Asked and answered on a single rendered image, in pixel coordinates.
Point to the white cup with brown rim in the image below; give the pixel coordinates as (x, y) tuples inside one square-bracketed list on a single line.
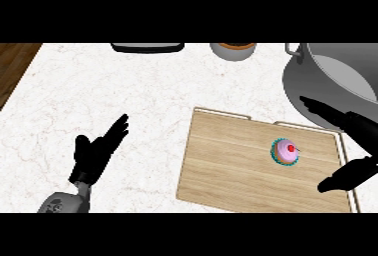
[(234, 50)]

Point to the large grey metal pot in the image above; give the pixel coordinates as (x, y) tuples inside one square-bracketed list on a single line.
[(334, 78)]

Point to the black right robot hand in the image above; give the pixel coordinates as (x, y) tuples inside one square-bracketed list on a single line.
[(355, 126)]

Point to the black and white flat appliance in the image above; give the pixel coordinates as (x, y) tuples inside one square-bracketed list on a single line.
[(148, 47)]

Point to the pale wooden tray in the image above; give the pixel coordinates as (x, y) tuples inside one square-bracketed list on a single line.
[(260, 165)]

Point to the pink frosted cupcake with cherry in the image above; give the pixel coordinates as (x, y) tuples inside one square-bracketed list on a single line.
[(286, 151)]

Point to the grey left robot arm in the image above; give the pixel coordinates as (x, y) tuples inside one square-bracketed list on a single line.
[(67, 202)]

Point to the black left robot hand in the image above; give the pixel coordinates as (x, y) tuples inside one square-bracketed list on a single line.
[(97, 150)]

